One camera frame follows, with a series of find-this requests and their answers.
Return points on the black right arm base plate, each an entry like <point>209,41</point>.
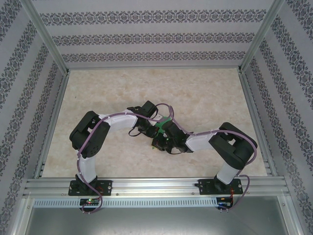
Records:
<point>204,187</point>

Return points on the small circuit board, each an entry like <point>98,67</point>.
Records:
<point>223,199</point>

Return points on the circuit board with green light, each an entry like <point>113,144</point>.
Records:
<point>90,202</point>

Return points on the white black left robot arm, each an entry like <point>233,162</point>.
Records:
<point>122,121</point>

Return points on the aluminium mounting rail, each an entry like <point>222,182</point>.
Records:
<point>156,186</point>

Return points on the aluminium side rail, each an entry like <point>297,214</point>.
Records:
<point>52,122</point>
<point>256,122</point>

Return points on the grey metal shelf panel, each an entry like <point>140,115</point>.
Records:
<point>156,222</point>

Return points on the aluminium frame post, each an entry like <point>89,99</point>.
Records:
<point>46,34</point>
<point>261,34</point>

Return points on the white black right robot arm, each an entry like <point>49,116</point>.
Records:
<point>198,144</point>

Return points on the green square paper sheet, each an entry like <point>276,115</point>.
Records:
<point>160,128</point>

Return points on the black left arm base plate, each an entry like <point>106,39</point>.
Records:
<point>106,187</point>

